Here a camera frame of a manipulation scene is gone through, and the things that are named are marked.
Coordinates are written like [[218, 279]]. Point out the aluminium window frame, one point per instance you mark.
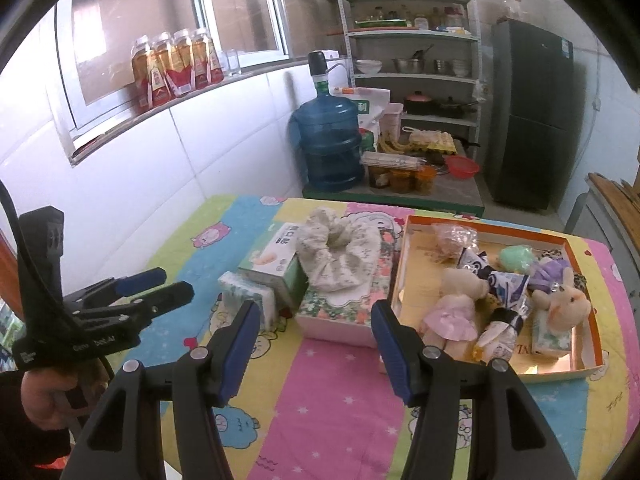
[[197, 10]]

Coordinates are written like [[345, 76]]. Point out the orange pickle jar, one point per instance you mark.
[[401, 181], [425, 182]]

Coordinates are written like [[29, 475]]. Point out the cartoon printed bedsheet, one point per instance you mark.
[[320, 400]]

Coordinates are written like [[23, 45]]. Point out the cream floral scrunchie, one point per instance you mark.
[[330, 260]]

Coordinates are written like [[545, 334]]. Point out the clear plastic bag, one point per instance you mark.
[[452, 240]]

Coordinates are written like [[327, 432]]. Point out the white yellow snack packet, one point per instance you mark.
[[495, 337]]

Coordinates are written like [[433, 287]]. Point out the purple dress plush rabbit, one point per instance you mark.
[[562, 305]]

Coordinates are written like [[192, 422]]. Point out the pink dress teddy bear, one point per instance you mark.
[[450, 320]]

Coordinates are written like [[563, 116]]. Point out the white metal shelf rack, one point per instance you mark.
[[410, 32]]

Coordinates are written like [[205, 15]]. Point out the glass jar with red lid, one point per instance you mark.
[[512, 6]]

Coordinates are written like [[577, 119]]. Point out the tray of eggs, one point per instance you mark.
[[432, 141]]

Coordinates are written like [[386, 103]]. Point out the black pot with red lid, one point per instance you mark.
[[419, 104]]

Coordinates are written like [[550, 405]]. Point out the large metal bowl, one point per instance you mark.
[[410, 65]]

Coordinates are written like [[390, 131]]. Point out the bunch of bananas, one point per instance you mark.
[[392, 147]]

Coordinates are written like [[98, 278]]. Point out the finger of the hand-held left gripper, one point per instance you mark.
[[145, 278], [170, 295]]

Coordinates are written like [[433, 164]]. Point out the white plastic container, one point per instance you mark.
[[391, 122]]

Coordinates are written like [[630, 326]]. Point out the green white cardboard box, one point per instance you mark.
[[275, 255]]

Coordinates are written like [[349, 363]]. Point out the black water pump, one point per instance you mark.
[[317, 67]]

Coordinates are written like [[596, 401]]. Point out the orange rimmed cardboard box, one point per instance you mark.
[[422, 275]]

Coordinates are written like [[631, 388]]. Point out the floral tissue box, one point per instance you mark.
[[340, 315]]

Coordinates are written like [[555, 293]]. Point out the person's left hand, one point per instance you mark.
[[42, 395]]

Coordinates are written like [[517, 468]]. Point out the wooden chair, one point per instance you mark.
[[605, 210]]

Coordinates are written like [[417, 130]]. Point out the stack of small metal bowls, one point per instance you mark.
[[452, 67]]

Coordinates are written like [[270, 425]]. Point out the dark refrigerator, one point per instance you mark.
[[535, 110]]

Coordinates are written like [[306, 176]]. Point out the clear drinking glass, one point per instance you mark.
[[235, 62]]

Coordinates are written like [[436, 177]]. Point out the green edged low table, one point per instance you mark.
[[450, 195]]

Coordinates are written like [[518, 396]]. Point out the red plastic basket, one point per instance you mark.
[[462, 166]]

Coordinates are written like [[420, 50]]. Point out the row of condiment bottles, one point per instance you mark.
[[422, 21]]

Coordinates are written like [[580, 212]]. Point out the white bag with green label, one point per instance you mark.
[[367, 107]]

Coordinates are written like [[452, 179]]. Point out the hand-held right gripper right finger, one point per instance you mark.
[[392, 350]]

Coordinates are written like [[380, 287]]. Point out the orange drink bottle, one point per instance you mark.
[[167, 67], [207, 57], [147, 75], [186, 60]]

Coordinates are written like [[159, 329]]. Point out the green patterned tissue pack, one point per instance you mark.
[[240, 295]]

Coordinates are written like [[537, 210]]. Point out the blue water jug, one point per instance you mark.
[[327, 145]]

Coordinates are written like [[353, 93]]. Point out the white ceramic bowl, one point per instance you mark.
[[369, 66]]

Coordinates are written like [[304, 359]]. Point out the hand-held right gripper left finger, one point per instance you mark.
[[240, 355]]

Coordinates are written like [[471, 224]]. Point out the green round soap packet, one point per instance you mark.
[[515, 260]]

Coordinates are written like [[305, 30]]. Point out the small green tissue pack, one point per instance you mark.
[[550, 342]]

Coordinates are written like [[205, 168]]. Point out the black frying pan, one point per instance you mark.
[[452, 109]]

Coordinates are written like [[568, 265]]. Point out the dark pickle jar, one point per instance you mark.
[[380, 178]]

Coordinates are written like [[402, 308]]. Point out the pack of chopsticks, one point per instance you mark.
[[390, 161]]

